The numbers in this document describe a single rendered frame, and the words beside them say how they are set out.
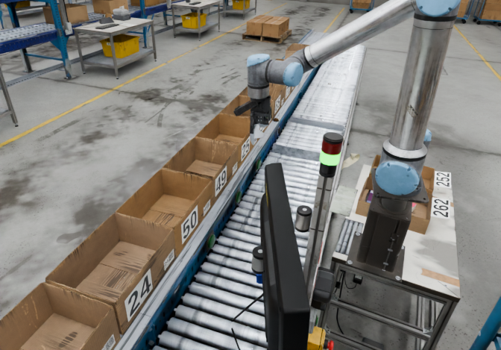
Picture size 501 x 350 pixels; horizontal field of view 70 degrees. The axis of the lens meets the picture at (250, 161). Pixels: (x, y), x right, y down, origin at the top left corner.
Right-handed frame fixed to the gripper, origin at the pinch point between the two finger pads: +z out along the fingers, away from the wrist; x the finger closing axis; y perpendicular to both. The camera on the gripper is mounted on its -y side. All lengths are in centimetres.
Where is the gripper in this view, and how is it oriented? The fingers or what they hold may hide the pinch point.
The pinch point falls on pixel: (254, 137)
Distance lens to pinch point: 163.1
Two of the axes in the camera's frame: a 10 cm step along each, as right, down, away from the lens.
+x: 2.3, -5.2, 8.2
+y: 9.7, 1.0, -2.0
